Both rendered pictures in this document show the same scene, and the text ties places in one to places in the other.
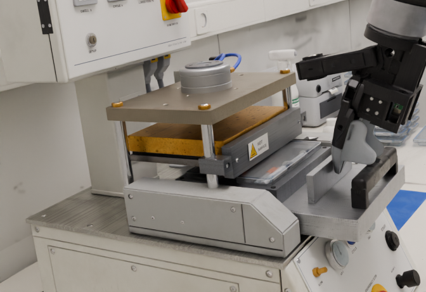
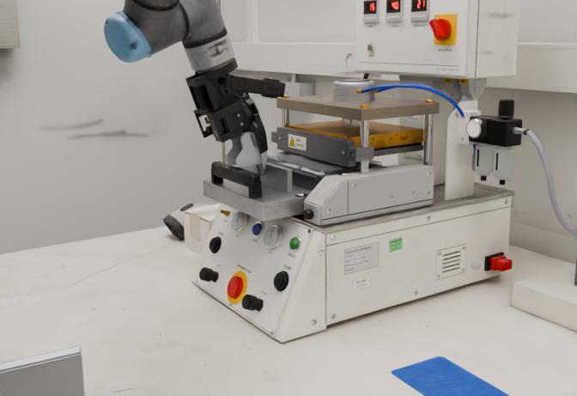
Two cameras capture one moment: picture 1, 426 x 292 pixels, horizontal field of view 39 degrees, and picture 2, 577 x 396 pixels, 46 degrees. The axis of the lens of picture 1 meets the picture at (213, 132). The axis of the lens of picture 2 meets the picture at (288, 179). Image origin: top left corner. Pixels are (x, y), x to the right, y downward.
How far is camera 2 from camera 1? 181 cm
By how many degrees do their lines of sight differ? 110
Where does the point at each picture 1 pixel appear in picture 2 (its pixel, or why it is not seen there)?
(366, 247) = (262, 252)
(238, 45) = not seen: outside the picture
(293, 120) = (337, 148)
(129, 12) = (403, 33)
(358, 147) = (236, 149)
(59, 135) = (557, 152)
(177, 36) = (448, 63)
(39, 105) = (544, 115)
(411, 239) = (361, 372)
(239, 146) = (282, 130)
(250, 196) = not seen: hidden behind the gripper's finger
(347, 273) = (239, 240)
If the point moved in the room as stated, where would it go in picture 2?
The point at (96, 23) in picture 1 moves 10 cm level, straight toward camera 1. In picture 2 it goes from (377, 37) to (329, 37)
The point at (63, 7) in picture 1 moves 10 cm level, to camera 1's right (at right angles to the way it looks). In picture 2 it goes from (358, 22) to (342, 22)
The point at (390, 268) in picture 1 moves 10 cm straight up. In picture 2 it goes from (264, 289) to (262, 233)
